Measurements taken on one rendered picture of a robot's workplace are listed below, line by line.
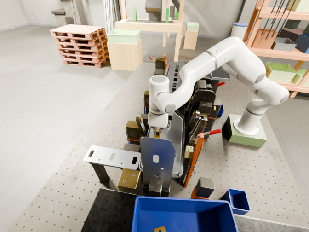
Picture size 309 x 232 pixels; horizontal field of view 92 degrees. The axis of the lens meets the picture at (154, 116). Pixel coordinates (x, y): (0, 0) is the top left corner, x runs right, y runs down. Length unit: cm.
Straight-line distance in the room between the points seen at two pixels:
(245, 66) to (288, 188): 88
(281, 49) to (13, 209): 427
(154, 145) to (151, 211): 29
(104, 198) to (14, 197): 166
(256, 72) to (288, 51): 278
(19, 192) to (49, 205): 114
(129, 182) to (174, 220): 22
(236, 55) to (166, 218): 71
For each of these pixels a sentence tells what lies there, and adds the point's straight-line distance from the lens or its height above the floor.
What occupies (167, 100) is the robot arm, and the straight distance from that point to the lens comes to 57.
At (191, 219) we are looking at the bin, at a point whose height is 103.
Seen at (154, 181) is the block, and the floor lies 108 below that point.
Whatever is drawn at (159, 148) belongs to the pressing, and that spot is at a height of 129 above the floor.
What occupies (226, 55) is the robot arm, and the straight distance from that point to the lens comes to 72.
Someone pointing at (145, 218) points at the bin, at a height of 103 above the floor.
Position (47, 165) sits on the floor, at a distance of 233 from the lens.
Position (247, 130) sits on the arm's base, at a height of 82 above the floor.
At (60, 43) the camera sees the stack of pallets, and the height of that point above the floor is 52.
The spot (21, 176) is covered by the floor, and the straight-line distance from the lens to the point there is 241.
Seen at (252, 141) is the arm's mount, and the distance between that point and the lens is 142.
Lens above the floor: 169
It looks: 42 degrees down
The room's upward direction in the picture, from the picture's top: 1 degrees clockwise
